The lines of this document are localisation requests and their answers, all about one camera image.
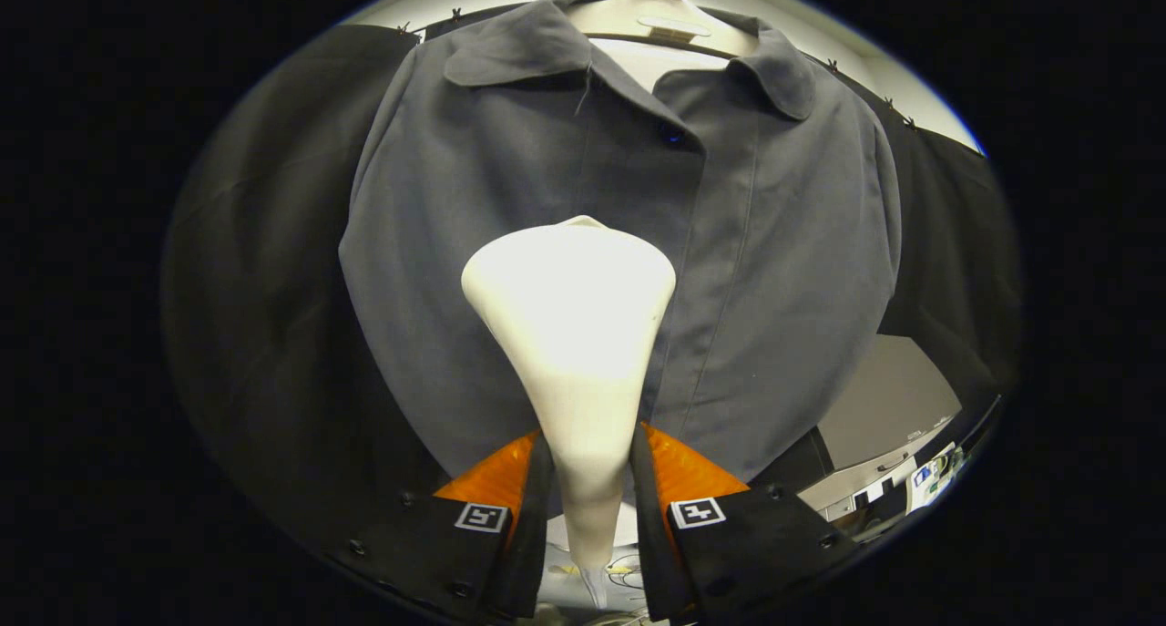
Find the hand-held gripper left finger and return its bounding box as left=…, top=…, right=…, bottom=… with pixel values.
left=330, top=428, right=557, bottom=622

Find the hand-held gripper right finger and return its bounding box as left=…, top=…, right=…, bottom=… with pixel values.
left=630, top=421, right=860, bottom=623

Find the white garment steamer head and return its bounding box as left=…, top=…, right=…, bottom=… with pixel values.
left=460, top=214, right=678, bottom=570

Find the grey button-up shirt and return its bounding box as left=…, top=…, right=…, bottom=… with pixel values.
left=339, top=0, right=903, bottom=484

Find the cream plastic clothes hanger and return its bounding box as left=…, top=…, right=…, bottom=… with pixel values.
left=565, top=0, right=762, bottom=61

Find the grey cabinet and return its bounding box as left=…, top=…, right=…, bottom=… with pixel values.
left=797, top=334, right=963, bottom=523

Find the white desk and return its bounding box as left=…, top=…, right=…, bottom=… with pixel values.
left=906, top=442, right=968, bottom=516

